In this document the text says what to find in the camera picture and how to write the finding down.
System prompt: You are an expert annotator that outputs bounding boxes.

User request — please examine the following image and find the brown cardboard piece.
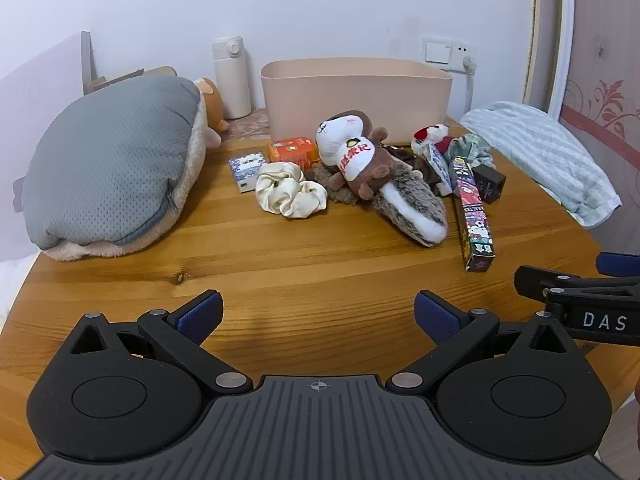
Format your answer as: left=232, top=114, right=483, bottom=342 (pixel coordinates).
left=81, top=30, right=177, bottom=95

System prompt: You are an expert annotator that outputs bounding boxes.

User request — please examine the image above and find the blue white tissue pack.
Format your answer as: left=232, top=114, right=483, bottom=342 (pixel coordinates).
left=422, top=143, right=454, bottom=184
left=228, top=150, right=270, bottom=194

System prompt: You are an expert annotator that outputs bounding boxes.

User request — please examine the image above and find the white wall socket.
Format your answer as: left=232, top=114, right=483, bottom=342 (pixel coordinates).
left=450, top=40, right=474, bottom=69

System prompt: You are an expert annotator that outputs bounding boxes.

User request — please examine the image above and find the white wall switch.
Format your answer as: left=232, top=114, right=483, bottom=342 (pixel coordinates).
left=421, top=36, right=453, bottom=67

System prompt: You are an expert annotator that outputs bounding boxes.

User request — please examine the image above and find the red white plush hair clip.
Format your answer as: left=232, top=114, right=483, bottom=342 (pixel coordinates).
left=410, top=124, right=459, bottom=157

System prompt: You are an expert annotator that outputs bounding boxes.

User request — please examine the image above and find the squirrel plush toy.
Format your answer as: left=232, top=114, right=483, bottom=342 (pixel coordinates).
left=315, top=110, right=449, bottom=248

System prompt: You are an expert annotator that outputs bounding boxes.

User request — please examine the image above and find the green plaid scrunchie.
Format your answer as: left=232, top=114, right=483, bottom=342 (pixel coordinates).
left=444, top=133, right=496, bottom=169

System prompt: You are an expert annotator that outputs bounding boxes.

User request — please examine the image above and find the orange small box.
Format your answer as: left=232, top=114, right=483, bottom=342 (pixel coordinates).
left=267, top=136, right=321, bottom=171

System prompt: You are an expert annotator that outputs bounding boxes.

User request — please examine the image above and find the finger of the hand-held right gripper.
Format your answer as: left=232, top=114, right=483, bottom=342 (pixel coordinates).
left=596, top=252, right=640, bottom=277
left=514, top=265, right=640, bottom=312

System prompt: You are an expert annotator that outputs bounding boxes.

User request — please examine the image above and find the wooden trim strip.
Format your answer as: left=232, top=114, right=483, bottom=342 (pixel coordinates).
left=522, top=0, right=557, bottom=106

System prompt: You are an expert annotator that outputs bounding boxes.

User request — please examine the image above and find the white framed floral headboard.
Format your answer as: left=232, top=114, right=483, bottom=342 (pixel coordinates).
left=547, top=0, right=640, bottom=177

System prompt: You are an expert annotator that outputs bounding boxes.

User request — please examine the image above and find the grey beige plush cushion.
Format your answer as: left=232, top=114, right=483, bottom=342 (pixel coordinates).
left=22, top=76, right=224, bottom=263

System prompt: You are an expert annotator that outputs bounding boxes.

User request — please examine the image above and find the brown furry scrunchie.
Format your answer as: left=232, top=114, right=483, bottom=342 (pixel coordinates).
left=313, top=162, right=362, bottom=206

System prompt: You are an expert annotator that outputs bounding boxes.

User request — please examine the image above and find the white plug with cable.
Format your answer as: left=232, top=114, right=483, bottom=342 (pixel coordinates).
left=462, top=56, right=479, bottom=117

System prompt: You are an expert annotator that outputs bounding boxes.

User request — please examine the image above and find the cream satin scrunchie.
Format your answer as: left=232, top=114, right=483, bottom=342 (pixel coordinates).
left=255, top=161, right=329, bottom=220

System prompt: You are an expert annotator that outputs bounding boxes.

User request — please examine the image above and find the pink plastic container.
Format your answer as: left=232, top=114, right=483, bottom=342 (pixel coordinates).
left=260, top=57, right=454, bottom=144

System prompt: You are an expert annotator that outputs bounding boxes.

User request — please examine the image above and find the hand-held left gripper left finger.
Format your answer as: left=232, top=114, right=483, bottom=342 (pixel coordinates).
left=67, top=290, right=254, bottom=397

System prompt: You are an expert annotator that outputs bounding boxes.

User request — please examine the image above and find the long colourful printed box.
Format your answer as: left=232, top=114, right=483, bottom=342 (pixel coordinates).
left=449, top=156, right=497, bottom=274

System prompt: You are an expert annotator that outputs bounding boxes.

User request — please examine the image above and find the white thermos bottle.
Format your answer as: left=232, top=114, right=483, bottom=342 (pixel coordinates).
left=212, top=36, right=252, bottom=120

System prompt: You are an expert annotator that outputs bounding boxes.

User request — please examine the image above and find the brown cloth bow with tag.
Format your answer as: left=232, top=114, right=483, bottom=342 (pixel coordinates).
left=382, top=143, right=442, bottom=182

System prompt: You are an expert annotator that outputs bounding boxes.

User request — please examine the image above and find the brown plush toy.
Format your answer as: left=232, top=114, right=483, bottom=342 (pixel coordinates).
left=192, top=77, right=232, bottom=134

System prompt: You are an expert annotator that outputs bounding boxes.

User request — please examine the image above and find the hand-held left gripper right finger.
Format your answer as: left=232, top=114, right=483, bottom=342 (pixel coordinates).
left=391, top=290, right=577, bottom=397

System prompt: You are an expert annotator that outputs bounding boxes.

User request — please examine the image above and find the green striped blanket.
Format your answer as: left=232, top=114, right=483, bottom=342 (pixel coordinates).
left=458, top=101, right=624, bottom=230

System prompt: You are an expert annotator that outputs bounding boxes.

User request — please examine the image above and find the black small box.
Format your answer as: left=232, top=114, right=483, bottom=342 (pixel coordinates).
left=471, top=164, right=508, bottom=205

